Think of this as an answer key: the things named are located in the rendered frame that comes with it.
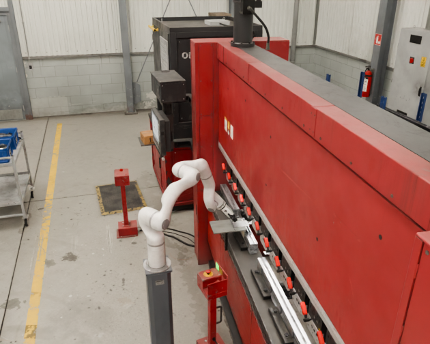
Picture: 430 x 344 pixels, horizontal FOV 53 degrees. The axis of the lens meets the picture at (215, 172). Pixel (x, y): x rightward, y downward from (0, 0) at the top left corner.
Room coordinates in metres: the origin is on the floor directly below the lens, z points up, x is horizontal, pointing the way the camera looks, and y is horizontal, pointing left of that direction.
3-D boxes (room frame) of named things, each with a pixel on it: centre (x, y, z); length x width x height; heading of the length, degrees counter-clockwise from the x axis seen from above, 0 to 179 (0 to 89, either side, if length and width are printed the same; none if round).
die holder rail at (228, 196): (3.52, -0.13, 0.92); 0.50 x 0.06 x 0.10; 12
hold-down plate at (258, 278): (2.38, -0.32, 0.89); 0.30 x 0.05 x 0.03; 12
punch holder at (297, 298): (1.83, -0.49, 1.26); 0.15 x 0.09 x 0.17; 12
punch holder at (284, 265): (2.03, -0.45, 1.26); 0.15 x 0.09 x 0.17; 12
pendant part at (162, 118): (4.04, 0.53, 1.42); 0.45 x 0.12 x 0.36; 18
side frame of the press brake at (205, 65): (3.97, -0.21, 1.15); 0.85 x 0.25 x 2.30; 102
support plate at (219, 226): (2.95, -0.10, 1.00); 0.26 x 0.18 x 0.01; 102
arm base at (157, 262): (2.44, 0.40, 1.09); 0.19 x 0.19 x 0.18
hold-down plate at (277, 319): (1.99, -0.40, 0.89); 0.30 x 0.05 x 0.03; 12
